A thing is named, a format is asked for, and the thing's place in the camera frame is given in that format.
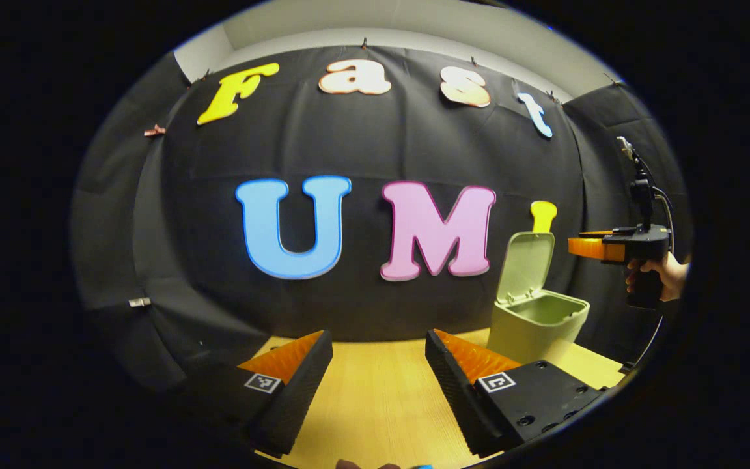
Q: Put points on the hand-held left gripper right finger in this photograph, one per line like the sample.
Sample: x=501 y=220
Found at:
x=453 y=391

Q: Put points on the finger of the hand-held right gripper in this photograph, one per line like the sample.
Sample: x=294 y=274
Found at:
x=596 y=233
x=586 y=249

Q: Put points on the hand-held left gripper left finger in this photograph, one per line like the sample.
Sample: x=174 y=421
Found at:
x=303 y=384

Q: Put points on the green desktop garbage bin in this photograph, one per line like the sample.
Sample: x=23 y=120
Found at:
x=531 y=332

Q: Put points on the wooden desktop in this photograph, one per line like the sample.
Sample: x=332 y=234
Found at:
x=375 y=404

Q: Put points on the silver clip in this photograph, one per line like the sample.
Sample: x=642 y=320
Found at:
x=140 y=302

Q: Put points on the black backdrop cloth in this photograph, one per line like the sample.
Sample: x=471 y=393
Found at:
x=375 y=143

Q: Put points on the copper clip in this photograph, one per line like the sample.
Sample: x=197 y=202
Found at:
x=154 y=131

